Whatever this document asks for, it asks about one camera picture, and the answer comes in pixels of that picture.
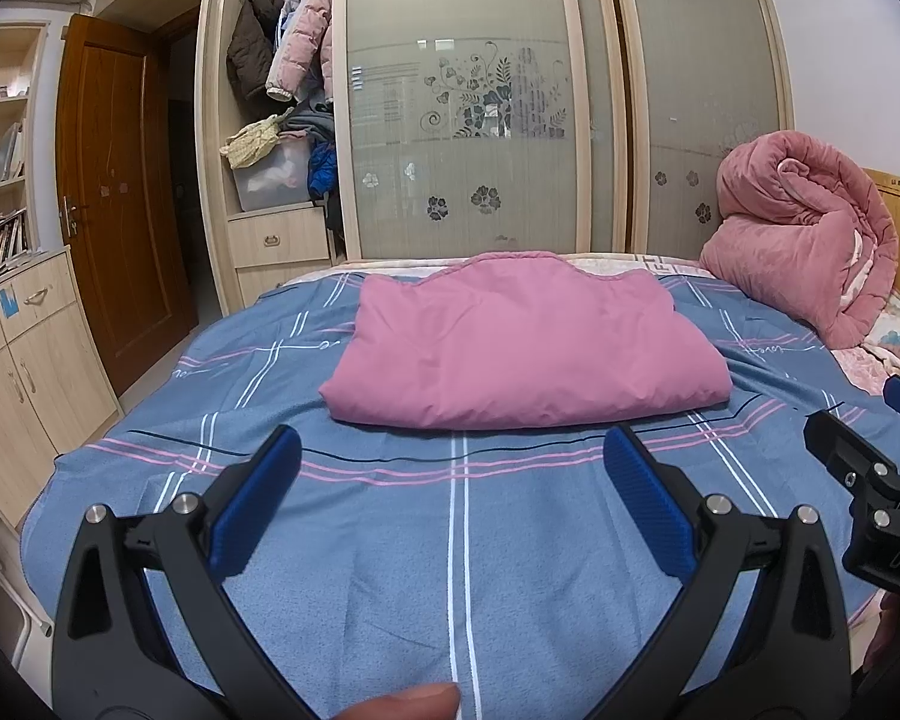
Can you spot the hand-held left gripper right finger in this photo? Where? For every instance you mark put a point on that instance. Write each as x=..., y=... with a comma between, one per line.
x=645, y=502

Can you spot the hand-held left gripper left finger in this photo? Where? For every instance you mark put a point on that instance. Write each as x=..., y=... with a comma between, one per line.
x=255, y=510

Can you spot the pink white striped duvet cover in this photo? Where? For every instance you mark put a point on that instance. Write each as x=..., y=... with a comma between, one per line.
x=525, y=345

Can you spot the grey folded clothes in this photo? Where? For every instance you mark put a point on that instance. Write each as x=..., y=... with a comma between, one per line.
x=307, y=120

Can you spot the person's left hand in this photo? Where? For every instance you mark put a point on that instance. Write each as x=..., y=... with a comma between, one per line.
x=405, y=705

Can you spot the blue plaid bedsheet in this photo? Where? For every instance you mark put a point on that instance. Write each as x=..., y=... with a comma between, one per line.
x=375, y=562

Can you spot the pink rolled quilt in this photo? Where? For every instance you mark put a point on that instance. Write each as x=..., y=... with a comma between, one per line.
x=787, y=240

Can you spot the wardrobe drawer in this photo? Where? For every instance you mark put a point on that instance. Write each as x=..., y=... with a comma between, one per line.
x=277, y=236
x=285, y=281

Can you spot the light wood cabinet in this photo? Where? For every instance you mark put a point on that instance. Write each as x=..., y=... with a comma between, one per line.
x=45, y=360

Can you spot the dark cloth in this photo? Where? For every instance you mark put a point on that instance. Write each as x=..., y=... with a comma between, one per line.
x=332, y=217

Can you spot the clear plastic storage box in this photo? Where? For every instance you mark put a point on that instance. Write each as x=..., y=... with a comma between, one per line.
x=270, y=180

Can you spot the brown wooden door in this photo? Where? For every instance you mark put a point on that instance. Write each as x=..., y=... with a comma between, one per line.
x=120, y=202

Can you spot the blue garment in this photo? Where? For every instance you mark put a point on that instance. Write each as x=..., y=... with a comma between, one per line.
x=321, y=169

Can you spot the beige crumpled cloth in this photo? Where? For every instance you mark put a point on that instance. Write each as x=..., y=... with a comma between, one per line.
x=251, y=142

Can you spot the light wood wardrobe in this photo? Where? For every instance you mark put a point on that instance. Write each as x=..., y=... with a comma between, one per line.
x=208, y=127

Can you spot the frosted floral sliding door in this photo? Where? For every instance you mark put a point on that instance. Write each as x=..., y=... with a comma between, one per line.
x=690, y=52
x=457, y=15

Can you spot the leaning books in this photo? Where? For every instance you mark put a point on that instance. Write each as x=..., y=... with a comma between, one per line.
x=13, y=150

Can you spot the brown hanging jacket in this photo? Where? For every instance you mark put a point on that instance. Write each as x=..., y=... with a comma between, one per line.
x=251, y=52

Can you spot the light wood bookshelf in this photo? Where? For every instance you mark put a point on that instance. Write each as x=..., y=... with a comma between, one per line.
x=34, y=90

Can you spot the pink hanging puffer jacket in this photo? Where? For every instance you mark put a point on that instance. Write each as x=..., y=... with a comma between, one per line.
x=304, y=37

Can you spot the lavender hanging garment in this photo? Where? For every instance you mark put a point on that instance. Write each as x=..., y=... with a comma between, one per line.
x=286, y=19

